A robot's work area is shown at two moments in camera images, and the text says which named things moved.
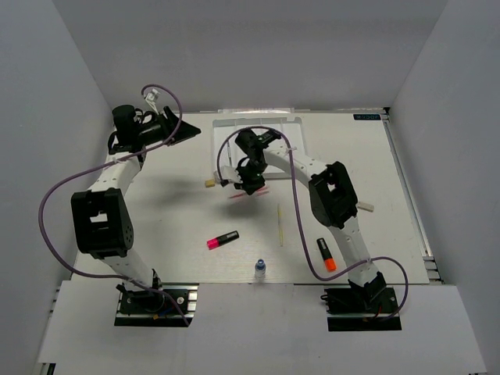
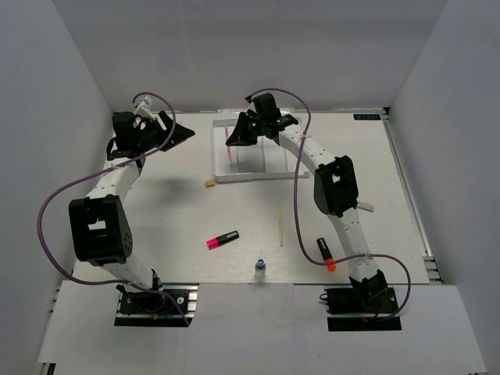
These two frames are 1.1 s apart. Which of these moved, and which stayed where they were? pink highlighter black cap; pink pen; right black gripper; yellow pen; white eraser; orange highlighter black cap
Moved: pink pen; right black gripper
Stayed: yellow pen; orange highlighter black cap; white eraser; pink highlighter black cap
